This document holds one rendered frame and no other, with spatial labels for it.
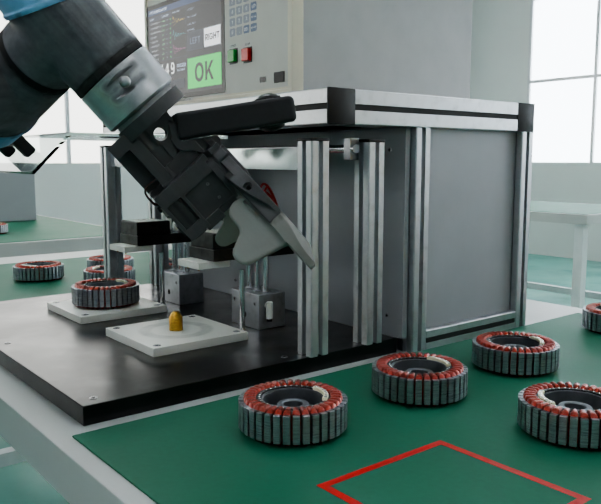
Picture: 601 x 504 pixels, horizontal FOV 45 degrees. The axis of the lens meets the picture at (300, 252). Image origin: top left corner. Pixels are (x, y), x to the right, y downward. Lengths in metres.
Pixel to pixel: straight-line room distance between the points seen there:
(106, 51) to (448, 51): 0.72
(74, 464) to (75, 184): 5.37
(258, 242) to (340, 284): 0.50
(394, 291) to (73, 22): 0.60
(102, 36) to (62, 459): 0.40
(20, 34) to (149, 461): 0.39
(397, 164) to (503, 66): 7.57
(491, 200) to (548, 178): 6.99
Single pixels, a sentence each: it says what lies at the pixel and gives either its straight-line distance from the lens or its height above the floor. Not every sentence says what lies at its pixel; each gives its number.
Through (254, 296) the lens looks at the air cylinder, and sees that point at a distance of 1.09.
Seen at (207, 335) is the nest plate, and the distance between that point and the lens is 1.02.
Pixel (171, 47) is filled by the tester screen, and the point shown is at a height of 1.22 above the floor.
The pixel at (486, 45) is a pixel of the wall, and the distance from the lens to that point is 8.75.
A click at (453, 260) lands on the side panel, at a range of 1.12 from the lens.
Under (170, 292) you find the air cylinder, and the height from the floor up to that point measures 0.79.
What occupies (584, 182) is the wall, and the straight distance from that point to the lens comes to 7.95.
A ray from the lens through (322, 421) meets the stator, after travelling 0.71.
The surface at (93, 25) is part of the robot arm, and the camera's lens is 0.66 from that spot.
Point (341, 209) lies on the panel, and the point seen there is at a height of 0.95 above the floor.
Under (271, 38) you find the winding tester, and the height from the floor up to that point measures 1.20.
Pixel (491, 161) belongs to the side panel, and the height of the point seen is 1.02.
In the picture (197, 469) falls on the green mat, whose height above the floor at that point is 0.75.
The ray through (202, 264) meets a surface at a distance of 1.03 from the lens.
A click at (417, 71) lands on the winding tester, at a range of 1.20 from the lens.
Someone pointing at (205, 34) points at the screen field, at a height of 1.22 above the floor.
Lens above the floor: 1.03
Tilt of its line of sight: 7 degrees down
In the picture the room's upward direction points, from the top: straight up
